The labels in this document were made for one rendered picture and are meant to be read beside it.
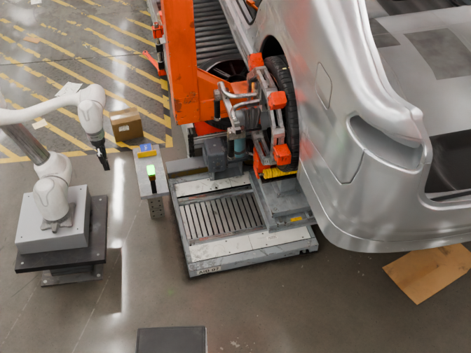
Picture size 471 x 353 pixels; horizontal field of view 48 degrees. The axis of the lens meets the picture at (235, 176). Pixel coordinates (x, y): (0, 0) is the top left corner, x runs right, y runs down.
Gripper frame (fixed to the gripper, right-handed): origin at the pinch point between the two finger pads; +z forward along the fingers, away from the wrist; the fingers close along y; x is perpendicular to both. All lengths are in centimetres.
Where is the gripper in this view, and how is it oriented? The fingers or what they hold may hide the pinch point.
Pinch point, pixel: (106, 164)
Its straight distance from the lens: 293.3
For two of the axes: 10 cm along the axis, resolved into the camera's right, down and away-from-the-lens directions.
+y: 0.9, 7.1, -7.0
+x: 9.9, -1.1, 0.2
